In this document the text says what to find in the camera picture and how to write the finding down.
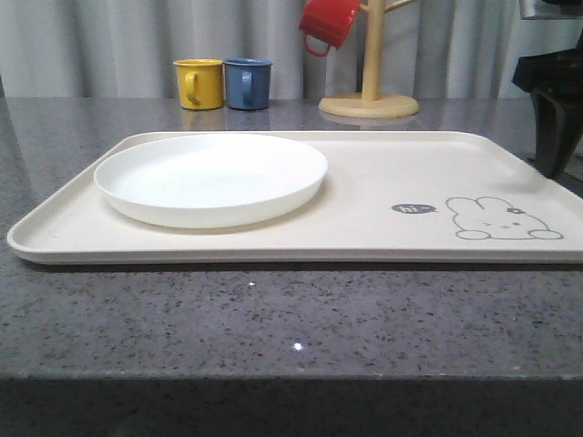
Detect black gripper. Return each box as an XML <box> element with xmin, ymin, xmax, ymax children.
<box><xmin>512</xmin><ymin>48</ymin><xmax>582</xmax><ymax>178</ymax></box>

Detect white round plate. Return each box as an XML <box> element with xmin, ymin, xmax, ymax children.
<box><xmin>94</xmin><ymin>133</ymin><xmax>328</xmax><ymax>229</ymax></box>

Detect cream rabbit serving tray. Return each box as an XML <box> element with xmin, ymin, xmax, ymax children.
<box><xmin>7</xmin><ymin>131</ymin><xmax>582</xmax><ymax>264</ymax></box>

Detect wooden mug tree stand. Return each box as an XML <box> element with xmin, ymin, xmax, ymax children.
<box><xmin>319</xmin><ymin>1</ymin><xmax>419</xmax><ymax>119</ymax></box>

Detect red enamel mug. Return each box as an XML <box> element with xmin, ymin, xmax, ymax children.
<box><xmin>299</xmin><ymin>0</ymin><xmax>361</xmax><ymax>57</ymax></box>

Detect blue enamel mug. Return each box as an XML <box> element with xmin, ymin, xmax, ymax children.
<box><xmin>223</xmin><ymin>58</ymin><xmax>272</xmax><ymax>110</ymax></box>

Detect yellow enamel mug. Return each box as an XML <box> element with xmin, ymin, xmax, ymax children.
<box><xmin>173</xmin><ymin>58</ymin><xmax>224</xmax><ymax>110</ymax></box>

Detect grey pleated curtain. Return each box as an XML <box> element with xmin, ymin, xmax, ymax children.
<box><xmin>1</xmin><ymin>1</ymin><xmax>582</xmax><ymax>99</ymax></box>

